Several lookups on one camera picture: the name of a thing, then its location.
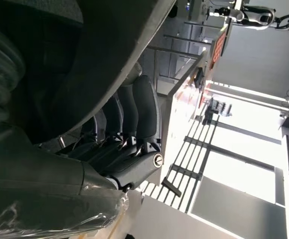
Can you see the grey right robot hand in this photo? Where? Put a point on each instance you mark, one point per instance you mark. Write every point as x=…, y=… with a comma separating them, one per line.
x=47, y=184

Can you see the red grid panel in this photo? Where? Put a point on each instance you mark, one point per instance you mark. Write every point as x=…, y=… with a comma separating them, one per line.
x=218, y=49

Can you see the white and black robot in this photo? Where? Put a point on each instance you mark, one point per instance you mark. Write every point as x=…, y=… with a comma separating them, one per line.
x=256, y=14

